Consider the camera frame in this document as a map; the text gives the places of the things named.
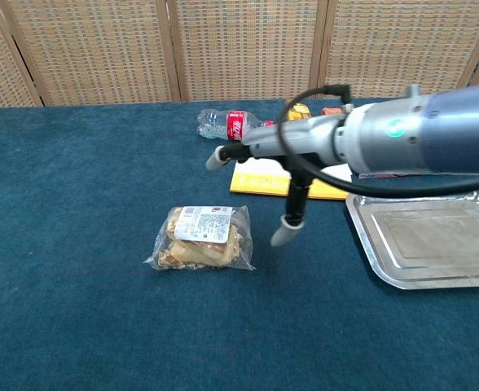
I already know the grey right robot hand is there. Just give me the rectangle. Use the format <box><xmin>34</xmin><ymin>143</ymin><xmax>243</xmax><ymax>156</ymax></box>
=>
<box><xmin>204</xmin><ymin>110</ymin><xmax>346</xmax><ymax>248</ymax></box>

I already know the bread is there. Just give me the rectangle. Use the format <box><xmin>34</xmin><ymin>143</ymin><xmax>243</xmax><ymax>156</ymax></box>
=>
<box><xmin>143</xmin><ymin>204</ymin><xmax>257</xmax><ymax>272</ymax></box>

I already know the silver metal tray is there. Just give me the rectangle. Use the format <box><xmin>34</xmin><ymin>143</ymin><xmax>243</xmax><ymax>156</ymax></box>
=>
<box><xmin>345</xmin><ymin>188</ymin><xmax>479</xmax><ymax>291</ymax></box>

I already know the gold foil snack bag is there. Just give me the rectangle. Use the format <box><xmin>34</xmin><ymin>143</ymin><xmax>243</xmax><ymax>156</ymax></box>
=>
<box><xmin>284</xmin><ymin>102</ymin><xmax>311</xmax><ymax>122</ymax></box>

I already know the yellow and white flat pack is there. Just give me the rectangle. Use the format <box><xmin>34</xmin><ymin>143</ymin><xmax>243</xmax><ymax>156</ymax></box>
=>
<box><xmin>229</xmin><ymin>158</ymin><xmax>354</xmax><ymax>201</ymax></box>

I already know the clear cola bottle red label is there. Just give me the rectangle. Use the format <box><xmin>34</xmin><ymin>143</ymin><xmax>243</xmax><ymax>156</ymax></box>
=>
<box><xmin>196</xmin><ymin>108</ymin><xmax>275</xmax><ymax>143</ymax></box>

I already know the woven rattan folding screen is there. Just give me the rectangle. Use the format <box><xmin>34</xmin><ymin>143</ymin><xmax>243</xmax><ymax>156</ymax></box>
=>
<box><xmin>0</xmin><ymin>0</ymin><xmax>479</xmax><ymax>109</ymax></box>

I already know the blue tablecloth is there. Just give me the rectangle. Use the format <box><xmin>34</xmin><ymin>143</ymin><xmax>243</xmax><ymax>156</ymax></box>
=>
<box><xmin>0</xmin><ymin>96</ymin><xmax>479</xmax><ymax>391</ymax></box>

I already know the black cable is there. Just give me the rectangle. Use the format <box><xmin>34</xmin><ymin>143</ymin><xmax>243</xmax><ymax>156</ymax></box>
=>
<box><xmin>277</xmin><ymin>83</ymin><xmax>479</xmax><ymax>200</ymax></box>

